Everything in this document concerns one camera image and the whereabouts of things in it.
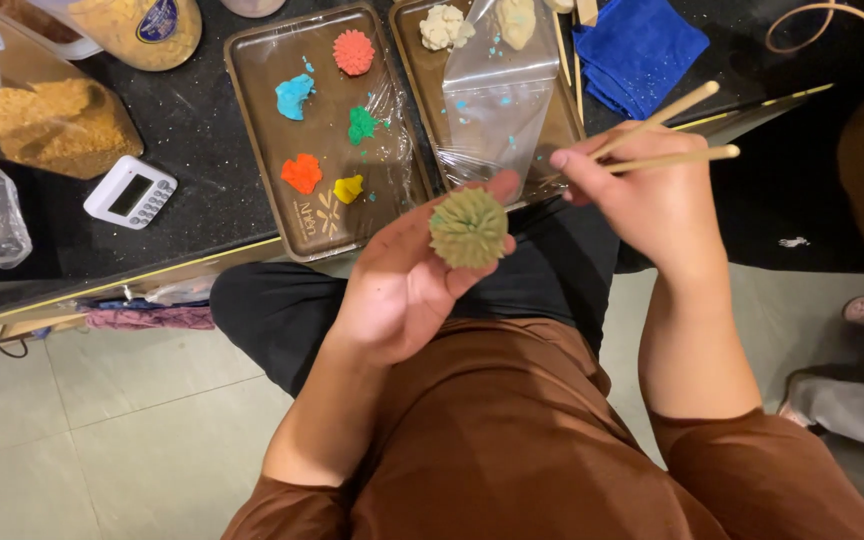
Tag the person's right hand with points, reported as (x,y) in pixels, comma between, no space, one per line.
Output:
(664,210)

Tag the person's left hand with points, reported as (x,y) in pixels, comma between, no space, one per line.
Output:
(394,285)

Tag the person's right fingers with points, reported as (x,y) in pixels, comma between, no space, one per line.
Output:
(574,165)

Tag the long wooden stick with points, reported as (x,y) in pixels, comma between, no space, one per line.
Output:
(672,111)
(687,158)

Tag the green dough flower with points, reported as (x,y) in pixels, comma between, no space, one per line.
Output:
(468,227)

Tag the thin wooden stick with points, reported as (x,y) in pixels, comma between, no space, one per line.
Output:
(562,49)
(578,82)

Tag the clear plastic zip bag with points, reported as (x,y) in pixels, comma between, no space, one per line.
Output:
(496,112)

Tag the blue cloth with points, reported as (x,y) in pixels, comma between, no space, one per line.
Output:
(638,52)

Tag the cream dough lump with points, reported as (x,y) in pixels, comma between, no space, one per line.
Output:
(516,21)

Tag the plain brown tray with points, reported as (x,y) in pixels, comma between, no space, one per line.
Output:
(421,82)

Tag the crumpled clear plastic wrap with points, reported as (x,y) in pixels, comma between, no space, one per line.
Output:
(396,142)

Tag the white dough flower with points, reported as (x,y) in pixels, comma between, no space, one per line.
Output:
(443,28)

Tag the green dough lump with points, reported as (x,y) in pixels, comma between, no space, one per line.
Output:
(361,125)

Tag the yellow dough lump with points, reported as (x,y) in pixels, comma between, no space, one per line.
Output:
(348,189)

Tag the coral dough flower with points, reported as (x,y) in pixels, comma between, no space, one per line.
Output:
(353,52)

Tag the brown tray with gold print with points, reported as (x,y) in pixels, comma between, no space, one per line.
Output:
(319,217)

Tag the orange dough lump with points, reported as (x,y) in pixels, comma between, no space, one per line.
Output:
(301,173)

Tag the blue dough lump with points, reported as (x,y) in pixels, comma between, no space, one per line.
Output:
(294,96)

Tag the person's brown shirt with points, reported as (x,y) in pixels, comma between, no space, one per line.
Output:
(507,450)

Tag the person's black trousers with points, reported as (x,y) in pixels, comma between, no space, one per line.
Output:
(282,315)

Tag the pale round cup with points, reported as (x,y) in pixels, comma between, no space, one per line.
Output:
(252,6)

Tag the white digital timer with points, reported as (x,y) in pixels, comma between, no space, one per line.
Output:
(130,192)

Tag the purple cloth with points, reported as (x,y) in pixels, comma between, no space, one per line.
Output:
(151,317)

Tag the jar of yellow flakes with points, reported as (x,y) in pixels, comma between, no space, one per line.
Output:
(139,30)

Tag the clear container of brown crumbs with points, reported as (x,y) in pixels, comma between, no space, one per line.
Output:
(57,124)

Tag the clear lidded plastic container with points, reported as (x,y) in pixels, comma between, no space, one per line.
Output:
(42,26)

